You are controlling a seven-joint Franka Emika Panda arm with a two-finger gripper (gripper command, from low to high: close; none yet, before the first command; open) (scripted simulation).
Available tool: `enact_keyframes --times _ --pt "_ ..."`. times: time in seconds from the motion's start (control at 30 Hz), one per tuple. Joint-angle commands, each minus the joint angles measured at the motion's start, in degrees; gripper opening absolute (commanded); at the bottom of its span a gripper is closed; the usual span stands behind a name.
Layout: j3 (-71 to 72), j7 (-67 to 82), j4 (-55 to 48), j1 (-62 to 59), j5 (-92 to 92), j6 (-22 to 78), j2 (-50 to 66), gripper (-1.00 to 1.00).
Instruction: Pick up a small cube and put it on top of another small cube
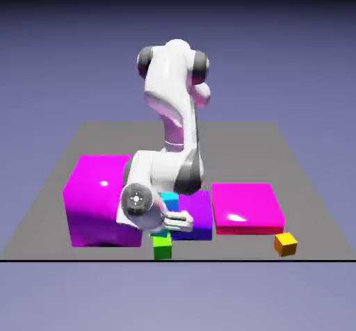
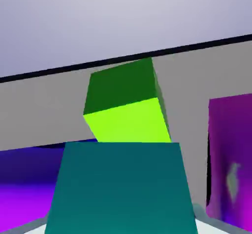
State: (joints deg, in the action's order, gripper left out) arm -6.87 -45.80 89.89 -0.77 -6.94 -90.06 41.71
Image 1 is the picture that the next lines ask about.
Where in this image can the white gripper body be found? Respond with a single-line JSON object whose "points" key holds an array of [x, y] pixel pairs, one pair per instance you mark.
{"points": [[179, 223]]}

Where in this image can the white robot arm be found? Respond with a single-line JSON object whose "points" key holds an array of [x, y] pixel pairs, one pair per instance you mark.
{"points": [[167, 86]]}

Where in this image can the small green cube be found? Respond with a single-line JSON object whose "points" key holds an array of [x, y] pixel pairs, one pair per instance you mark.
{"points": [[163, 249]]}

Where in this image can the small orange cube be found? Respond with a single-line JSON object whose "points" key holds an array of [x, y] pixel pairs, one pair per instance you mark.
{"points": [[286, 244]]}

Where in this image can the large purple box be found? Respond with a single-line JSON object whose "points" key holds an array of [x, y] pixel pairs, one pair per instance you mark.
{"points": [[198, 211]]}

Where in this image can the large cyan box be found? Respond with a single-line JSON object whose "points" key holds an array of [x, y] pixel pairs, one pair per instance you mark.
{"points": [[170, 201]]}

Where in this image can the large pink box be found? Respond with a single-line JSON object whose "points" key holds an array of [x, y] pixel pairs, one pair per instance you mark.
{"points": [[244, 203]]}

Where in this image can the large magenta box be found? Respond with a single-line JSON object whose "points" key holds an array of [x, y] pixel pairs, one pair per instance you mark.
{"points": [[91, 197]]}

